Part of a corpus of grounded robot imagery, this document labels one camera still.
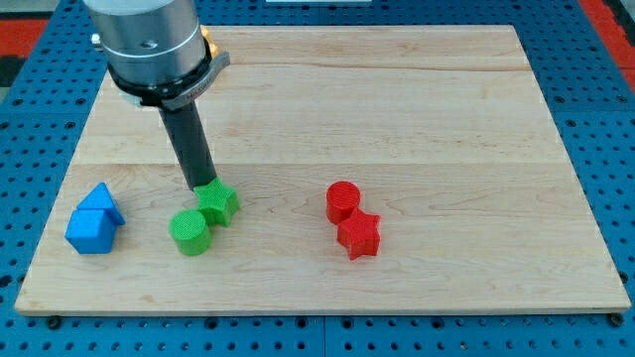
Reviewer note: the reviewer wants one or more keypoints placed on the green cylinder block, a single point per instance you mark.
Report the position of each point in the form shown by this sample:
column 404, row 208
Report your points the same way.
column 190, row 232

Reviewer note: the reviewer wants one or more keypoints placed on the red star block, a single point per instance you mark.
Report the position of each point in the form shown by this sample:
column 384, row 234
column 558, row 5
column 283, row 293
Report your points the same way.
column 359, row 234

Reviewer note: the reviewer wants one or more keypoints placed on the wooden board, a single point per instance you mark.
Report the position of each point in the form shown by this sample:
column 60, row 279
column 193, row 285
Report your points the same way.
column 444, row 130

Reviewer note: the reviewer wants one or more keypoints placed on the yellow block behind arm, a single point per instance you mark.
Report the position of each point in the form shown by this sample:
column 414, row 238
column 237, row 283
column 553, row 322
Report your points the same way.
column 213, row 48

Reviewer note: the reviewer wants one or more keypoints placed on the green star block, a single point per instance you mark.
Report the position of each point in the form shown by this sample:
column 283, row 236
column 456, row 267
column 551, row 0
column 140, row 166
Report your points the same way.
column 217, row 202

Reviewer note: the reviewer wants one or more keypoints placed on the red cylinder block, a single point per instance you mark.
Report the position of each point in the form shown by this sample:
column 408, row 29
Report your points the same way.
column 342, row 197

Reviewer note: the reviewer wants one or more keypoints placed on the blue cube block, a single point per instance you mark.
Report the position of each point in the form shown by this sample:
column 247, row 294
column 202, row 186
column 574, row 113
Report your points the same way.
column 91, row 232

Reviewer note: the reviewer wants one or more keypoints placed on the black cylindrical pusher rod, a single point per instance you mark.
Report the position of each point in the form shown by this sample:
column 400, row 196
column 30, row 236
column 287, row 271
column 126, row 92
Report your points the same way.
column 188, row 139

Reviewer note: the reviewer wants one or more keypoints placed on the blue triangular prism block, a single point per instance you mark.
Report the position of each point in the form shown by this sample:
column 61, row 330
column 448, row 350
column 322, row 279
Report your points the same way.
column 101, row 198

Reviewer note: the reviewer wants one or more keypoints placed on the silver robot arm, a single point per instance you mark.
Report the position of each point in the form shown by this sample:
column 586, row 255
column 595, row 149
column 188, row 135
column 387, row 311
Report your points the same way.
column 156, row 50

